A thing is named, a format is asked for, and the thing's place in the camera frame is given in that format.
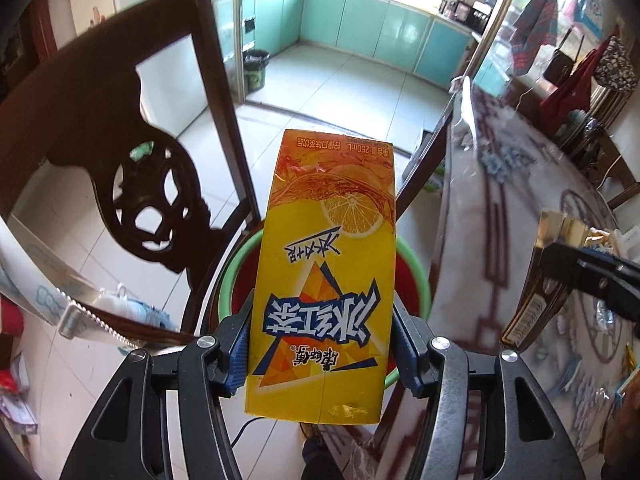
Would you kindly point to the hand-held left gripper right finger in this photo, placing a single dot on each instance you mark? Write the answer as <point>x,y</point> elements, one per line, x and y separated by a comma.
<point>407,360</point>

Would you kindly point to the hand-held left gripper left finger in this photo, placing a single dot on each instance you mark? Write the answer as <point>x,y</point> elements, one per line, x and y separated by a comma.
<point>239,350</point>

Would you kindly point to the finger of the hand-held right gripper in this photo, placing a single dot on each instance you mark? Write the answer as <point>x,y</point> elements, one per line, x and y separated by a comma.
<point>590,272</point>

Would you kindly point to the gold black box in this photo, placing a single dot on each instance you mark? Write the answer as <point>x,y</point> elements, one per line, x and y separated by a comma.
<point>535,300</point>

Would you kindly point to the red basin with green rim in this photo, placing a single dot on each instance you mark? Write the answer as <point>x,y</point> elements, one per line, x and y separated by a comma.
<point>411,280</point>

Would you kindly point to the yellow drink carton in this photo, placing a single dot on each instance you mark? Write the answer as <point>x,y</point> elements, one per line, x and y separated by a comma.
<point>320,260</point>

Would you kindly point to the black shoulder bag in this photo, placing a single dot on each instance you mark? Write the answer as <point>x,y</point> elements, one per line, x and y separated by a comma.
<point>559,67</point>

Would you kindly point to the green trash bin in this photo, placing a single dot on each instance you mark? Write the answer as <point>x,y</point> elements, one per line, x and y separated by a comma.
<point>256,70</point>

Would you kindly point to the white plastic bag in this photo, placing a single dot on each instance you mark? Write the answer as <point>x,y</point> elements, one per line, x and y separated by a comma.
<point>132,307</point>

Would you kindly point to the red hanging garment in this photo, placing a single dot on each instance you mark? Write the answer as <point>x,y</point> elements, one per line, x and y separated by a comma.
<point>570,100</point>

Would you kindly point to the clear plastic sheet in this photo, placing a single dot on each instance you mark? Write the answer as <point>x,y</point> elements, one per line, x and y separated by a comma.
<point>45,280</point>

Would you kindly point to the black white patterned bag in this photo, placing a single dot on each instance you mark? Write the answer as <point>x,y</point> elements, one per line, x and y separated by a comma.
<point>616,65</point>

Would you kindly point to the green detergent bottle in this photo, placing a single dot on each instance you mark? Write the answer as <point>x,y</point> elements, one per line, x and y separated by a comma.
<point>141,150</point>

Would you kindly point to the red white package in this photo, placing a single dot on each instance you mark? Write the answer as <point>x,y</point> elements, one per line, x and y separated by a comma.
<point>15,390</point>

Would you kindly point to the plaid apron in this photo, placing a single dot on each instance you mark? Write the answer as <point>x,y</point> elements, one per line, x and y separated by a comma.
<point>537,20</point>

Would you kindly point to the blue smiley face bag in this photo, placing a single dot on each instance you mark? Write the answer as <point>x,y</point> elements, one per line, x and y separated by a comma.
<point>589,12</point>

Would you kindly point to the carved dark wooden chair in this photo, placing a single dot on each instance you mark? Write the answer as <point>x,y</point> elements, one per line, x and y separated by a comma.
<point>75,110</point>

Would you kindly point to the teal kitchen base cabinets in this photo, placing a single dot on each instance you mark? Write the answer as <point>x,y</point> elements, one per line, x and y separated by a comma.
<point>370,25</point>

